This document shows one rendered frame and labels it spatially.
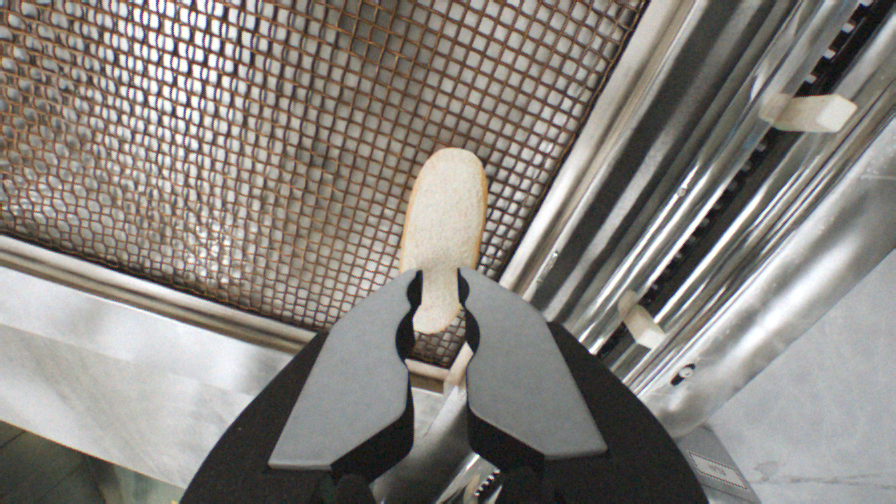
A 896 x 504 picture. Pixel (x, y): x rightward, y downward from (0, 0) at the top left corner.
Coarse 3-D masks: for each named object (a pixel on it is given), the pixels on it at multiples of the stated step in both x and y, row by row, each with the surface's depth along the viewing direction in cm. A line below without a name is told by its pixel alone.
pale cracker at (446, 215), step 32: (448, 160) 12; (416, 192) 13; (448, 192) 13; (480, 192) 13; (416, 224) 13; (448, 224) 13; (480, 224) 13; (416, 256) 14; (448, 256) 14; (448, 288) 15; (416, 320) 16; (448, 320) 16
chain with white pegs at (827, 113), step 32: (864, 0) 13; (832, 64) 14; (800, 96) 15; (832, 96) 12; (800, 128) 14; (832, 128) 12; (736, 192) 17; (704, 224) 18; (640, 320) 19; (608, 352) 22
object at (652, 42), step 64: (64, 0) 10; (192, 0) 10; (256, 0) 10; (576, 0) 10; (0, 64) 11; (64, 64) 11; (512, 64) 11; (640, 64) 11; (0, 128) 12; (64, 128) 12; (128, 128) 12; (256, 128) 12; (448, 128) 12; (576, 128) 12; (128, 192) 13; (384, 192) 13; (576, 192) 13; (0, 256) 14; (64, 256) 14; (128, 256) 15; (320, 256) 15; (512, 256) 15; (192, 320) 15; (256, 320) 16; (448, 384) 19
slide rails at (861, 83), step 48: (816, 48) 13; (864, 48) 13; (768, 96) 14; (864, 96) 13; (816, 144) 14; (720, 192) 16; (768, 192) 16; (672, 240) 17; (720, 240) 17; (624, 288) 19; (672, 336) 20; (480, 480) 29
